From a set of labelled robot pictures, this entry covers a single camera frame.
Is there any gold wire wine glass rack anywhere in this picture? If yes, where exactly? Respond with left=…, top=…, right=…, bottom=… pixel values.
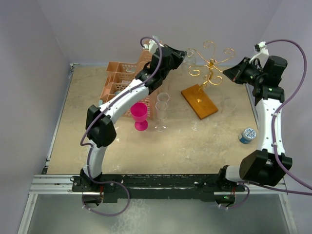
left=187, top=40, right=236, bottom=91

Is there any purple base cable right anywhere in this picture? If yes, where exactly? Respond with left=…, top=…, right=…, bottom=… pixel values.
left=218, top=185, right=250, bottom=210

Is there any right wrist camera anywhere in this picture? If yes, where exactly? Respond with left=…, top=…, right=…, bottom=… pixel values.
left=249, top=41, right=269, bottom=65

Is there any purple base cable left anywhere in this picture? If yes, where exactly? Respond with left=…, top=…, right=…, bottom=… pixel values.
left=81, top=181, right=131, bottom=216

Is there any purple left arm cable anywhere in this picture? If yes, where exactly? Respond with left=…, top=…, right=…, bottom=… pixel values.
left=79, top=36, right=163, bottom=186

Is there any wooden rack base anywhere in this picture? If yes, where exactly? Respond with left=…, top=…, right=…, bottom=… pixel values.
left=181, top=84, right=218, bottom=120

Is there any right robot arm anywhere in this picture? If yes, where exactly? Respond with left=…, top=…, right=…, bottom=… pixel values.
left=216, top=56, right=293, bottom=191

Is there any peach plastic file organizer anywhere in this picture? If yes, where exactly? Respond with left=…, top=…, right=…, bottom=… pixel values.
left=98, top=40, right=153, bottom=105

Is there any pink wine glass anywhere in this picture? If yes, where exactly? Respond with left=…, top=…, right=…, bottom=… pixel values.
left=130, top=102, right=148, bottom=131

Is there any clear round wine glass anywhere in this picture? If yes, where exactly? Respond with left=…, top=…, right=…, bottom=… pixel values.
left=156, top=92, right=170, bottom=120

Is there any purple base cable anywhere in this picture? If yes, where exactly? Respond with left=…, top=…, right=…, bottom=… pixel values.
left=218, top=185, right=250, bottom=210
left=81, top=181, right=131, bottom=216

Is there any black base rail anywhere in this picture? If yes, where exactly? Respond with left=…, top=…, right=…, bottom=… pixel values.
left=70, top=174, right=246, bottom=203

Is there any blue white small jar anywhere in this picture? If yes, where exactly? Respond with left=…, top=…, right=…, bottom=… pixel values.
left=238, top=128, right=256, bottom=144

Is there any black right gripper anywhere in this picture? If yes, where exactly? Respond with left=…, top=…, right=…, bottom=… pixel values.
left=224, top=57, right=265, bottom=87

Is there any clear ribbed flute glass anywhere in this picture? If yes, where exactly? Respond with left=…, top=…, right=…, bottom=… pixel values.
left=221, top=98, right=236, bottom=114

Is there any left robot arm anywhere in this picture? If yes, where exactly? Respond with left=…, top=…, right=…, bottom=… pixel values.
left=80, top=45, right=187, bottom=191

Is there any clear wine glass back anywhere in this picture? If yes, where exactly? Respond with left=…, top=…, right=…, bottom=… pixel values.
left=155, top=101, right=168, bottom=132

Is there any clear flute wine glass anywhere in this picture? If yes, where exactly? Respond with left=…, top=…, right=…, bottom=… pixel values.
left=163, top=77, right=170, bottom=93

